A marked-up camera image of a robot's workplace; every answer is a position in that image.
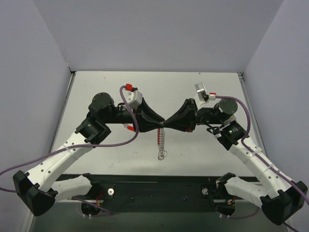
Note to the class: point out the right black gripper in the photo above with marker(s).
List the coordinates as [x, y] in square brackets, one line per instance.
[193, 115]

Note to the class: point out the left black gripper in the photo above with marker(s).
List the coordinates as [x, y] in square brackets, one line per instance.
[139, 116]

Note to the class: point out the metal chain keyring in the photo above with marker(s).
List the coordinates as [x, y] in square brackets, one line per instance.
[162, 153]

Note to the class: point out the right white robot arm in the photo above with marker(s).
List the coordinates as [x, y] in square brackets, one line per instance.
[278, 196]

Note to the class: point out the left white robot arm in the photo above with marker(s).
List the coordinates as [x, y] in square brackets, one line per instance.
[38, 187]

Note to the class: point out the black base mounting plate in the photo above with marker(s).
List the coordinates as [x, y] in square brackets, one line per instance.
[154, 194]

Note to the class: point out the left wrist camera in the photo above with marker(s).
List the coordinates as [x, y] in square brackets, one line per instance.
[134, 99]

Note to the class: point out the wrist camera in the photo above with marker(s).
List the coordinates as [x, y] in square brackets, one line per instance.
[202, 95]
[134, 99]

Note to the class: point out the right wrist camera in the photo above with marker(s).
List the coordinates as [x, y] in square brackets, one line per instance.
[202, 95]

